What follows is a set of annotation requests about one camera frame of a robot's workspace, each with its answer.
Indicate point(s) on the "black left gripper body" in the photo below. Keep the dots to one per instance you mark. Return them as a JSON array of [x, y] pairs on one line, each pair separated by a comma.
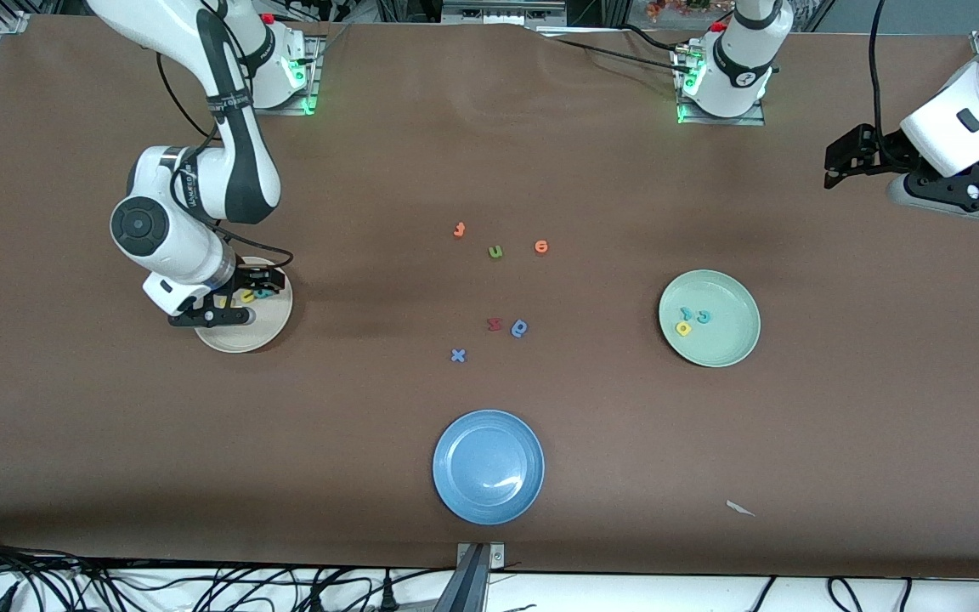
[[880, 153]]

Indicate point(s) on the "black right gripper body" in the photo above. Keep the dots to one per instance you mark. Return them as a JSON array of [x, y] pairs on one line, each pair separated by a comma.
[[249, 277]]

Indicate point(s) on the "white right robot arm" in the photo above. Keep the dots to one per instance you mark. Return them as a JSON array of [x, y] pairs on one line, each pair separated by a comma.
[[175, 246]]

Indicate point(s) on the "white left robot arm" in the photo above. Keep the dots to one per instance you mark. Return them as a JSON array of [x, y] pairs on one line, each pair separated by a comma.
[[740, 59]]

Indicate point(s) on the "beige brown plate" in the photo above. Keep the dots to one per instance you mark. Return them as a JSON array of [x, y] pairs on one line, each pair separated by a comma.
[[260, 333]]

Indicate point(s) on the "light green plate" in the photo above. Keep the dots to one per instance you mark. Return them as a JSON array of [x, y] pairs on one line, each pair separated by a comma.
[[727, 344]]

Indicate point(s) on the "blue foam letter a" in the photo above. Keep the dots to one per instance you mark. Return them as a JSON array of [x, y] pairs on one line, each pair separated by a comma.
[[520, 329]]

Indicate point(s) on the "blue plate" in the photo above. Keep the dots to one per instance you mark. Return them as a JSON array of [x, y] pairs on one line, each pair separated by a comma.
[[488, 467]]

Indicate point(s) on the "black power plug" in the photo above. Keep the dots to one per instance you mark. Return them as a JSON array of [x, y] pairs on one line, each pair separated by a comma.
[[316, 602], [388, 597]]

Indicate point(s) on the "grey equipment box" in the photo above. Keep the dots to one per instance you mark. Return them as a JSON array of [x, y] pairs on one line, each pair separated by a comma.
[[498, 13]]

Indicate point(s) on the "dark grey metal bar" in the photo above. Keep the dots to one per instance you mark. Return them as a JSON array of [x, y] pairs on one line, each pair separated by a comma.
[[466, 591]]

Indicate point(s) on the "white paper scrap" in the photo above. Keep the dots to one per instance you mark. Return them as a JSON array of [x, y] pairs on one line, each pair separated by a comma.
[[739, 508]]

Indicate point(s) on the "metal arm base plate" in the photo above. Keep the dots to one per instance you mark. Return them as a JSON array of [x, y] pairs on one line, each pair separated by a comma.
[[753, 121], [311, 93]]

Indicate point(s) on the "small metal bracket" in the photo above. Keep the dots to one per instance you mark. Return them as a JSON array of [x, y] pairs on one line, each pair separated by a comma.
[[496, 557]]

